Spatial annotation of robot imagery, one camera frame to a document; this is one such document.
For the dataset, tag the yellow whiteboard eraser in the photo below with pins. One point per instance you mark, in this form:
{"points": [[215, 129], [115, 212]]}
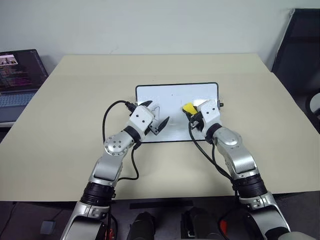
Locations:
{"points": [[188, 107]]}

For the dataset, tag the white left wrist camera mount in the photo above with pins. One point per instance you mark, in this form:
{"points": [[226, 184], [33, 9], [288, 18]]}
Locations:
{"points": [[141, 118]]}

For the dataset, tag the grey open laptop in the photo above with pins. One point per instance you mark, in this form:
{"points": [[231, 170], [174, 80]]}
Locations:
{"points": [[17, 75]]}

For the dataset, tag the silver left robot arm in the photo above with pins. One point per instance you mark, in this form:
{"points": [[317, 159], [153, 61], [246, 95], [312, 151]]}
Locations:
{"points": [[110, 170]]}

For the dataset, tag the small grey box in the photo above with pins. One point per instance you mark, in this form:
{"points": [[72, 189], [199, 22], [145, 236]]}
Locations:
{"points": [[48, 227]]}

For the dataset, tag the dark rounded shape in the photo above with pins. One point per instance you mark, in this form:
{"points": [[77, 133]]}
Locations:
{"points": [[141, 226], [198, 223]]}

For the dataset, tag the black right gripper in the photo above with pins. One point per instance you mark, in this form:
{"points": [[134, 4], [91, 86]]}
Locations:
{"points": [[196, 123]]}

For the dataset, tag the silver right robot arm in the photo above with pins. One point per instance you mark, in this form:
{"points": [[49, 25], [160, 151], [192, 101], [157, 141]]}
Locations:
{"points": [[237, 160]]}

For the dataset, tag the black rounded shape red trim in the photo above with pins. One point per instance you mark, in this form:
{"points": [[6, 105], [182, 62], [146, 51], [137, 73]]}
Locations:
{"points": [[236, 225]]}

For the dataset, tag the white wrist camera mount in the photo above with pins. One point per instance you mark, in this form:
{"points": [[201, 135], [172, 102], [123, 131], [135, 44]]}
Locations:
{"points": [[210, 112], [141, 118]]}

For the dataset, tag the black and white chair base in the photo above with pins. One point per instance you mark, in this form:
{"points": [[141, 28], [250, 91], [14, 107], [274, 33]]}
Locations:
{"points": [[314, 110]]}

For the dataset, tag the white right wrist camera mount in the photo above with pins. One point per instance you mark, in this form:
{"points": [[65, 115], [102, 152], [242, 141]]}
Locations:
{"points": [[210, 112]]}

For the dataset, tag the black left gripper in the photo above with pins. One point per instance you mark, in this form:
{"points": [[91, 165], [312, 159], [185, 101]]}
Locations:
{"points": [[154, 130]]}

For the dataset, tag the black office chair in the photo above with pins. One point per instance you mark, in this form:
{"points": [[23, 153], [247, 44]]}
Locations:
{"points": [[297, 50]]}

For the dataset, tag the black-framed small whiteboard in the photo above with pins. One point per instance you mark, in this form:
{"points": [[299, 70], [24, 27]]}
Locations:
{"points": [[175, 100]]}

